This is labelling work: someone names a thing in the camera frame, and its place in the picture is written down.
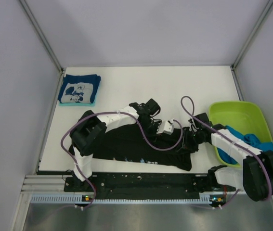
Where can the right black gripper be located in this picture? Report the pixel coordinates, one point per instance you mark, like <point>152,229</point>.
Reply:
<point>187,145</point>

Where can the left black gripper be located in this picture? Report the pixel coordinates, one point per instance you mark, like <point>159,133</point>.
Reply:
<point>154,134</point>

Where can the black t-shirt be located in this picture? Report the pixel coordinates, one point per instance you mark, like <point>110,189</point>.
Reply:
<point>128,143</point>

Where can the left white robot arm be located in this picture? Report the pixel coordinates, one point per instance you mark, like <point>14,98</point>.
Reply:
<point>87,137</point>

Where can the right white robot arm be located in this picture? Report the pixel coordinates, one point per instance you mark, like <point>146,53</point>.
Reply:
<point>254,175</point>

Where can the green plastic basin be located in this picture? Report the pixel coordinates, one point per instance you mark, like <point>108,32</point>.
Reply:
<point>245,117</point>

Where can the folded navy printed t-shirt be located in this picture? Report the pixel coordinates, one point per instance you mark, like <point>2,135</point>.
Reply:
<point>79,89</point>

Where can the blue crumpled t-shirt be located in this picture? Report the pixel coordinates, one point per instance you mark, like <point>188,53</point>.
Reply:
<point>250,139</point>

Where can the folded turquoise t-shirt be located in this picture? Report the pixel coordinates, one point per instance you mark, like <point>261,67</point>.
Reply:
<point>77,104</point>

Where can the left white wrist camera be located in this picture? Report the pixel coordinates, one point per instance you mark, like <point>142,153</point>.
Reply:
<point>166,127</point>

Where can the right aluminium corner post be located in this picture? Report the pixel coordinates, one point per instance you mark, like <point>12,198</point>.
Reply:
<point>254,32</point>

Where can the aluminium corner post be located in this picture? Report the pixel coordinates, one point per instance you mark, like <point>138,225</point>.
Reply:
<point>41,36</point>
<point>254,32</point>

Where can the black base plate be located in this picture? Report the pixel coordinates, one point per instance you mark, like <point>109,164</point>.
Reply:
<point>143,194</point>

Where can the left aluminium corner post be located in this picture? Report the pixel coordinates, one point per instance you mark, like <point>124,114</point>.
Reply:
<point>41,36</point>

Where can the aluminium frame rail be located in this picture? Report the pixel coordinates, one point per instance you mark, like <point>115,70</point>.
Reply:
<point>103,182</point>

